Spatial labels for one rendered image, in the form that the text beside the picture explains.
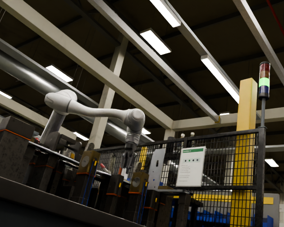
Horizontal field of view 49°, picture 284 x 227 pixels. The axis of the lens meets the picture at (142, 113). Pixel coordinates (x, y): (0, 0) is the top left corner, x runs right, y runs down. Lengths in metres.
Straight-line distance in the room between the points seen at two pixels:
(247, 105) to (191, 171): 0.64
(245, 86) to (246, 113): 0.24
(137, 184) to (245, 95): 1.13
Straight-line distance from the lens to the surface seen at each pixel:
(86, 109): 2.16
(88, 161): 1.60
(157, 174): 2.22
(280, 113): 6.02
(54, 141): 1.93
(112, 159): 2.19
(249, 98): 2.46
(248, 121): 2.37
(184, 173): 2.44
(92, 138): 10.28
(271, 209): 3.68
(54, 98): 2.20
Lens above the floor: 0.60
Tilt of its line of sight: 25 degrees up
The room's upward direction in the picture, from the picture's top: 12 degrees clockwise
